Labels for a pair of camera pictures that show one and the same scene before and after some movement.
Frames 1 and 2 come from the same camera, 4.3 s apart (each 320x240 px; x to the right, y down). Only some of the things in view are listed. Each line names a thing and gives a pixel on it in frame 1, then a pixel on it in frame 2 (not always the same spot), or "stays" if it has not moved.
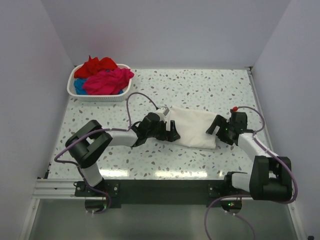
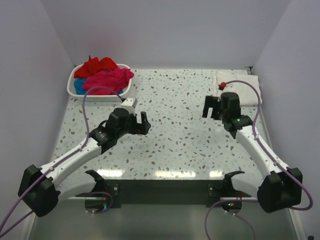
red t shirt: x=93 y=65 stays
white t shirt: x=192 y=126 to x=247 y=86
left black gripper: x=171 y=135 to x=140 y=128
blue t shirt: x=78 y=83 stays
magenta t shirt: x=108 y=82 stays
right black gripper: x=218 y=121 to x=211 y=101
